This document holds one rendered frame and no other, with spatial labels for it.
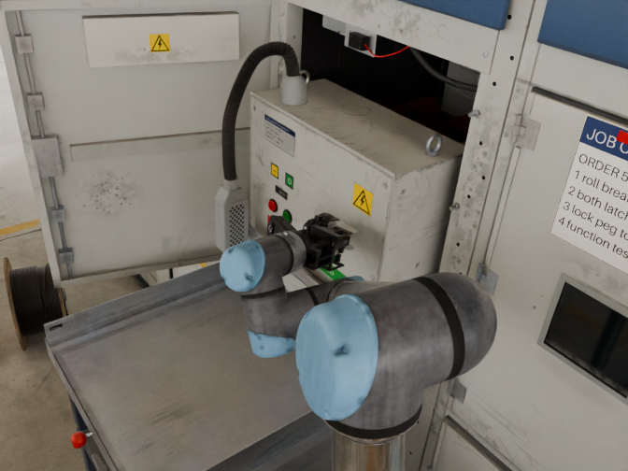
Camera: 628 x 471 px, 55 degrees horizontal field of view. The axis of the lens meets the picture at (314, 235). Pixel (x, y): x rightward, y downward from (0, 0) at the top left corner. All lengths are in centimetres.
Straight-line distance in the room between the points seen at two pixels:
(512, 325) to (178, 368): 75
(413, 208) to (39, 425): 180
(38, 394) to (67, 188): 123
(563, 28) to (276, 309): 61
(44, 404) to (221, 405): 136
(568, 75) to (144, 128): 101
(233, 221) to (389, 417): 94
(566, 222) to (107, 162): 109
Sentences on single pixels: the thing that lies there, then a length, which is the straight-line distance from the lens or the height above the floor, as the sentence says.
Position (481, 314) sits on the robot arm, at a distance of 66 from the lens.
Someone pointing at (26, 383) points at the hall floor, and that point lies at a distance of 275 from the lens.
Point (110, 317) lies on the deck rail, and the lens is 160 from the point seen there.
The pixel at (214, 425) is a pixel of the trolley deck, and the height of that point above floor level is 85.
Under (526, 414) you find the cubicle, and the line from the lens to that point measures 128.
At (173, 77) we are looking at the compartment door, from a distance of 156.
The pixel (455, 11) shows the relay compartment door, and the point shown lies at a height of 166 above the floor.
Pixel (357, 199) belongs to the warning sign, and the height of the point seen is 130.
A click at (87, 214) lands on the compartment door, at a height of 104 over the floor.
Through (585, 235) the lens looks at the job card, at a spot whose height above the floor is 139.
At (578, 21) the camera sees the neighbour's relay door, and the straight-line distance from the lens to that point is 99.
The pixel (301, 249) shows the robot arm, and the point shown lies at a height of 130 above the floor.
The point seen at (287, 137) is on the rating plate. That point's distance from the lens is 135.
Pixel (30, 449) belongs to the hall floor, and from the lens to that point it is 252.
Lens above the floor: 188
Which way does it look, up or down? 33 degrees down
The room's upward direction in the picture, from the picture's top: 4 degrees clockwise
